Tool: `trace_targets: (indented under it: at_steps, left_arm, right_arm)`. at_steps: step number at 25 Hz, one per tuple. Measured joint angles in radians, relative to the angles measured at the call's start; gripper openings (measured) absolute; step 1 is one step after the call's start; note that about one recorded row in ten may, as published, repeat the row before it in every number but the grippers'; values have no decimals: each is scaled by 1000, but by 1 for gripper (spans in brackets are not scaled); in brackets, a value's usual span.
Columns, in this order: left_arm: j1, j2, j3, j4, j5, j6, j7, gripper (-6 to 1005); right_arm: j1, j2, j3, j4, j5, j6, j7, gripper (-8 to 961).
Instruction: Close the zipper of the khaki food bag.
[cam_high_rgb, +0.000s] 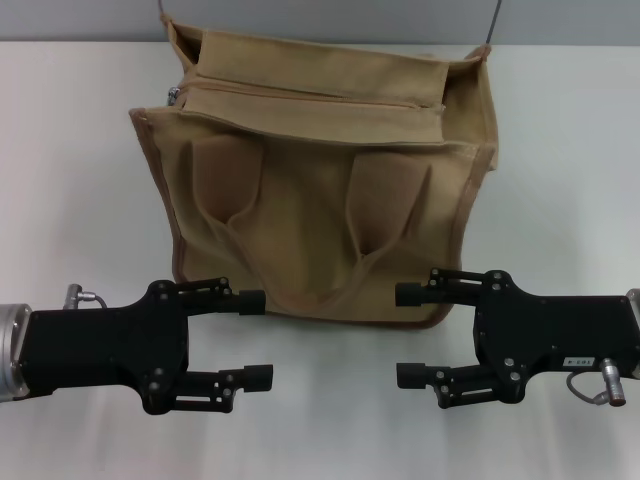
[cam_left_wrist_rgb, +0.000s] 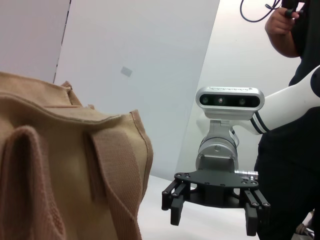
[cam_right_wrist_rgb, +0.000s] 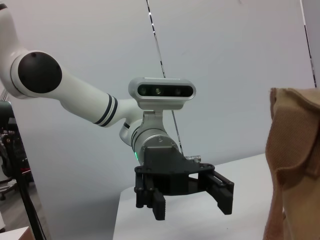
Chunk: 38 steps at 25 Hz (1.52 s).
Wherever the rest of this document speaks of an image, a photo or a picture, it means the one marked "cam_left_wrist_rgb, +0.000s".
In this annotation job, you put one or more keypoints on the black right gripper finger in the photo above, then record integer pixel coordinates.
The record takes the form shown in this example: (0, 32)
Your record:
(175, 200)
(255, 207)

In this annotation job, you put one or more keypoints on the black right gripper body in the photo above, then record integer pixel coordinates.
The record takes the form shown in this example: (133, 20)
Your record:
(217, 182)

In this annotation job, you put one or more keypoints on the khaki canvas food bag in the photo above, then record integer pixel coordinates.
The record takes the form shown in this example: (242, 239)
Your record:
(62, 162)

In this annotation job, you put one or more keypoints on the bare person forearm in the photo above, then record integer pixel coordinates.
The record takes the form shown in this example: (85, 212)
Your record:
(280, 35)

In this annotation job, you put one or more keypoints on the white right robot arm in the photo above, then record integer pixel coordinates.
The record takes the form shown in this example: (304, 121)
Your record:
(282, 107)

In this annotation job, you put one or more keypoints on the person hand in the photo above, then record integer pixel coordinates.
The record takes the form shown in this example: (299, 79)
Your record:
(287, 12)

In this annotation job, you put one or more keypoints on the person in black clothes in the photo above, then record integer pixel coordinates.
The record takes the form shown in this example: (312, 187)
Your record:
(290, 162)

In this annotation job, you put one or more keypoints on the small pale sticker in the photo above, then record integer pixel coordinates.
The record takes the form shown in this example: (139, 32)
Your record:
(126, 71)

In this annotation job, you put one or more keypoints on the white backdrop board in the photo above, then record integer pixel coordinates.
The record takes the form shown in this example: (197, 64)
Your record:
(140, 45)

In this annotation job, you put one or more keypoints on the black handheld controller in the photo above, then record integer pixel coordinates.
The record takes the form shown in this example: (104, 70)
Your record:
(290, 5)

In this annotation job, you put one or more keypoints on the silver depth camera box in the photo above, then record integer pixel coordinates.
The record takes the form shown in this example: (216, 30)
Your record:
(230, 102)

